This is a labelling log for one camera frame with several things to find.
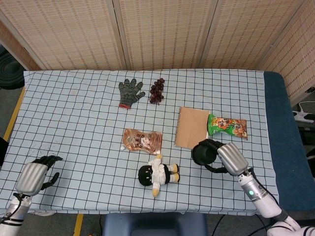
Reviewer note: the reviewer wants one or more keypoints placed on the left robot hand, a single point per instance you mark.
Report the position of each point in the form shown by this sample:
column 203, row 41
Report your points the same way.
column 30, row 175

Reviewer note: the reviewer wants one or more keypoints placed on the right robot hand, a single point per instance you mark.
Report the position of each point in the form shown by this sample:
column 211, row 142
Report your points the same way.
column 232, row 158

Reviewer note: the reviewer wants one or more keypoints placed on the black bowl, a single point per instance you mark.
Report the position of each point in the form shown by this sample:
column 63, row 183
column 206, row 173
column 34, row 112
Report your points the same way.
column 203, row 155

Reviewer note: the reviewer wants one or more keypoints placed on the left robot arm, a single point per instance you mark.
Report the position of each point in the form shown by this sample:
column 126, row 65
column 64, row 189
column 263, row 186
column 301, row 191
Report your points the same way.
column 13, row 214

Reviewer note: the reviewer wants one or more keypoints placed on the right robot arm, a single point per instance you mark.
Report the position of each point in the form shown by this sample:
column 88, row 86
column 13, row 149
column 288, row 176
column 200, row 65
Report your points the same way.
column 261, row 196

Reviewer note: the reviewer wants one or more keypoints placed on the green snack bag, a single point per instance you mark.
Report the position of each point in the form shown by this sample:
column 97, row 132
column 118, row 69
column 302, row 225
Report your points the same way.
column 226, row 127

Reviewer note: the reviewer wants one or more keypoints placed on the brown spiral notebook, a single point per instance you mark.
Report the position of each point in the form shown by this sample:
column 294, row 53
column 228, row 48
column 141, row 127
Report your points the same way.
column 190, row 127

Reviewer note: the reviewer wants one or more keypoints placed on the blue padded table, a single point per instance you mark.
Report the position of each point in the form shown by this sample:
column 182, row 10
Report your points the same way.
column 283, row 137

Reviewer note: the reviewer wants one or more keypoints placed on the blue white checkered tablecloth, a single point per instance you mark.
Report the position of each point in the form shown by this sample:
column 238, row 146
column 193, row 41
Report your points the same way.
column 81, row 137

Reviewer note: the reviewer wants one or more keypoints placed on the black plush doll white shirt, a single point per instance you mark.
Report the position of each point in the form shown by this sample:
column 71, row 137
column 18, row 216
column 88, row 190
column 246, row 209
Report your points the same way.
column 146, row 174

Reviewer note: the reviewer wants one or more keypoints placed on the orange spouted sauce pouch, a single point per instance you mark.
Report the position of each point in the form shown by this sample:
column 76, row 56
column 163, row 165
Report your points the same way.
column 142, row 141

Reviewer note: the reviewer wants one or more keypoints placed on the dark red grape bunch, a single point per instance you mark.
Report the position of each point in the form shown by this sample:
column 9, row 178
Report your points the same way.
column 157, row 91

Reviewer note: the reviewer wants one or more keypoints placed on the blue chair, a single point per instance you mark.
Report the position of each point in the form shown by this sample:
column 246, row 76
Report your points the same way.
column 152, row 225

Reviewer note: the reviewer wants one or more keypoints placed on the black ribbed roll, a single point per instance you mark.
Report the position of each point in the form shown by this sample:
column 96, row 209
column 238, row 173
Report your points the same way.
column 9, row 71

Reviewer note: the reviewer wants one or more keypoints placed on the grey knit work glove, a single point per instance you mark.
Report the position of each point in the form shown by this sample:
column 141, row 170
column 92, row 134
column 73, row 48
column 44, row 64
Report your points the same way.
column 128, row 93

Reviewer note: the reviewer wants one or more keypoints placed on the bamboo folding screen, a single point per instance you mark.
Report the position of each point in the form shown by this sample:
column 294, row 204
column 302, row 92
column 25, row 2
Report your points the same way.
column 160, row 34

